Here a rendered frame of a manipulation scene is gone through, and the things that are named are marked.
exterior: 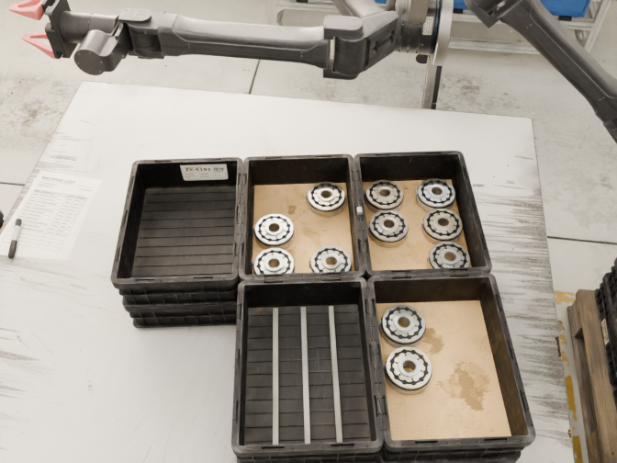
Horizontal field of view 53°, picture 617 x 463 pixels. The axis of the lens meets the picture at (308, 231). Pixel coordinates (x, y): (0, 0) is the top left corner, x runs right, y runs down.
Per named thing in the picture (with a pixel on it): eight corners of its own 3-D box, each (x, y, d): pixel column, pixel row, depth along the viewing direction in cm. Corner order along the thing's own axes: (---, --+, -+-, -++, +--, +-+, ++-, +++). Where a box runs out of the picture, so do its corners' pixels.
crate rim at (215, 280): (134, 165, 169) (132, 159, 168) (243, 163, 170) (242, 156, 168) (111, 289, 145) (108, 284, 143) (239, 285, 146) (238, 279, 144)
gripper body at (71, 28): (60, 59, 119) (96, 62, 118) (40, 12, 110) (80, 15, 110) (72, 38, 123) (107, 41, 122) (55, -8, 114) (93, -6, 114)
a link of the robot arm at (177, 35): (360, 64, 118) (364, 14, 109) (357, 84, 114) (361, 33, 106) (141, 47, 121) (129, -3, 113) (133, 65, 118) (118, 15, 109)
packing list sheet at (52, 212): (35, 170, 197) (34, 169, 197) (105, 176, 195) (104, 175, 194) (-11, 254, 177) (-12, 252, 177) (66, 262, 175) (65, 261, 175)
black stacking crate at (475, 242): (352, 183, 178) (353, 154, 169) (454, 179, 178) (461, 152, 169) (364, 301, 154) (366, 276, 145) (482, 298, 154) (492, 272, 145)
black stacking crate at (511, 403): (364, 302, 153) (366, 277, 144) (482, 299, 154) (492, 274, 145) (380, 466, 129) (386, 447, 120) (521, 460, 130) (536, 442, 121)
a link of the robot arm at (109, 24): (133, 36, 119) (126, 9, 115) (121, 58, 115) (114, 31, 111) (98, 32, 120) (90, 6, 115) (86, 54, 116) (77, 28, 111)
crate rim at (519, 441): (365, 281, 146) (366, 276, 144) (491, 276, 146) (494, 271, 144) (384, 452, 122) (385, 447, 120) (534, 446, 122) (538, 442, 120)
